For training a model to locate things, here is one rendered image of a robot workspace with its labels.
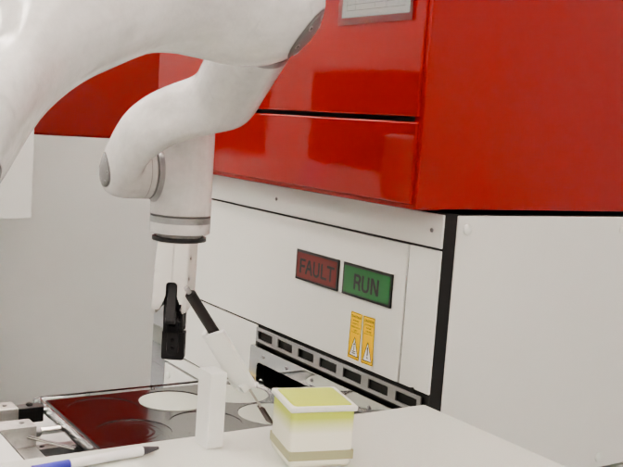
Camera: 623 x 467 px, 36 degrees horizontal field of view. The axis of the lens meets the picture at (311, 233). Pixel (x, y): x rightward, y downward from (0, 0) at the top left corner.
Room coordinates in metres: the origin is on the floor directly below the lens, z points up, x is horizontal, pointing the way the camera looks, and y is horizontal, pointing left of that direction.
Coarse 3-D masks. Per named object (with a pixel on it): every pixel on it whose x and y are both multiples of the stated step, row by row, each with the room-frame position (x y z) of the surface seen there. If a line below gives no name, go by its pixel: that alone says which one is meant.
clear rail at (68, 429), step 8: (32, 400) 1.33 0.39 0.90; (40, 400) 1.32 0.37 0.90; (48, 408) 1.29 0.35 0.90; (48, 416) 1.27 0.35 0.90; (56, 416) 1.25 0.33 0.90; (56, 424) 1.24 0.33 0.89; (64, 424) 1.22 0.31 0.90; (64, 432) 1.21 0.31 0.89; (72, 432) 1.20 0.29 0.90; (72, 440) 1.19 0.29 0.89; (80, 440) 1.17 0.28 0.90; (88, 440) 1.17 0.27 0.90; (88, 448) 1.14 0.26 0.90; (96, 448) 1.14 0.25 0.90
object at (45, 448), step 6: (48, 444) 1.29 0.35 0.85; (66, 444) 1.29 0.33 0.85; (72, 444) 1.29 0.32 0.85; (42, 450) 1.27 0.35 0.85; (48, 450) 1.27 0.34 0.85; (54, 450) 1.28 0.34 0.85; (60, 450) 1.28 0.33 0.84; (66, 450) 1.29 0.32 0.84; (72, 450) 1.29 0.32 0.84; (78, 450) 1.30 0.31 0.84; (48, 456) 1.27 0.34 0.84
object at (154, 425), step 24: (72, 408) 1.31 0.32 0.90; (96, 408) 1.31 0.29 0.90; (120, 408) 1.32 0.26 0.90; (144, 408) 1.33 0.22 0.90; (240, 408) 1.36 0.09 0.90; (96, 432) 1.21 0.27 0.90; (120, 432) 1.22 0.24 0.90; (144, 432) 1.22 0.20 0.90; (168, 432) 1.23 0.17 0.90; (192, 432) 1.24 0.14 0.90
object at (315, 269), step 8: (304, 256) 1.48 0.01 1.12; (312, 256) 1.47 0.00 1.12; (304, 264) 1.48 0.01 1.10; (312, 264) 1.46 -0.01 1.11; (320, 264) 1.45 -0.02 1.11; (328, 264) 1.43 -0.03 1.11; (336, 264) 1.41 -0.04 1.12; (304, 272) 1.48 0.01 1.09; (312, 272) 1.46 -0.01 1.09; (320, 272) 1.45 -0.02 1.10; (328, 272) 1.43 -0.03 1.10; (336, 272) 1.41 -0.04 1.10; (312, 280) 1.46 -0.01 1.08; (320, 280) 1.44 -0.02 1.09; (328, 280) 1.43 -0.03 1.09
